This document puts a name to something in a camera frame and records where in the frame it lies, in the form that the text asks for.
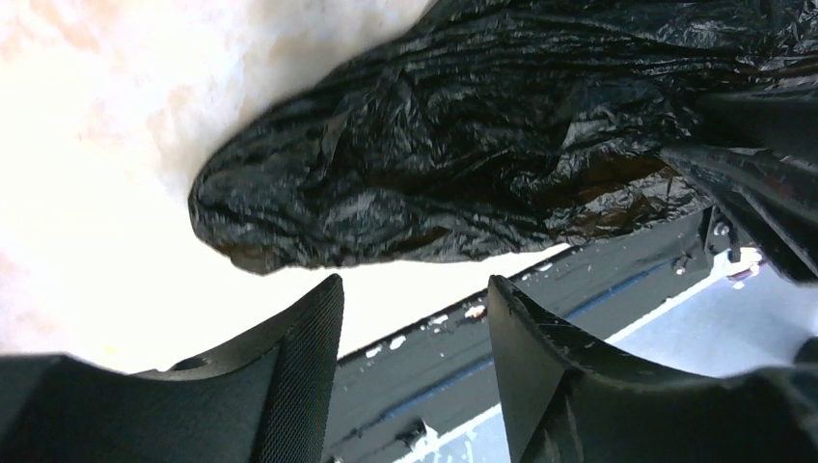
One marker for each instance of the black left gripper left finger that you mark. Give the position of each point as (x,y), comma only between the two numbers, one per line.
(262,396)

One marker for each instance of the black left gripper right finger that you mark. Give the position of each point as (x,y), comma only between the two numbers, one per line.
(568,396)

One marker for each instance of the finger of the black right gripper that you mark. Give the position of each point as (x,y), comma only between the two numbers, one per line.
(767,184)

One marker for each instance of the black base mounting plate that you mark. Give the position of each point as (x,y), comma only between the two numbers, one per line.
(411,388)

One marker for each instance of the black trash bag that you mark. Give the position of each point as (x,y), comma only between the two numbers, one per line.
(493,127)

